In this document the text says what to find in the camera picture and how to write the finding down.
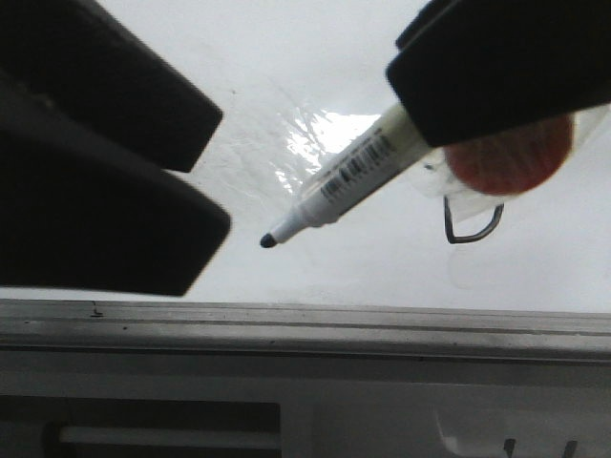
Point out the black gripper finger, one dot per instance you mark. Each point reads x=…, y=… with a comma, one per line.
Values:
x=96, y=131
x=466, y=69

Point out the red round magnet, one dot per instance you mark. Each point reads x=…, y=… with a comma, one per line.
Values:
x=514, y=161

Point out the white black whiteboard marker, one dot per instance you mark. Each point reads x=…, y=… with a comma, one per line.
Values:
x=390, y=146

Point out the grey aluminium whiteboard frame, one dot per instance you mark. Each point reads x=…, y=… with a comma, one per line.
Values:
x=302, y=329

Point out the white whiteboard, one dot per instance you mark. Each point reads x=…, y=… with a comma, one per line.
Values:
x=296, y=82

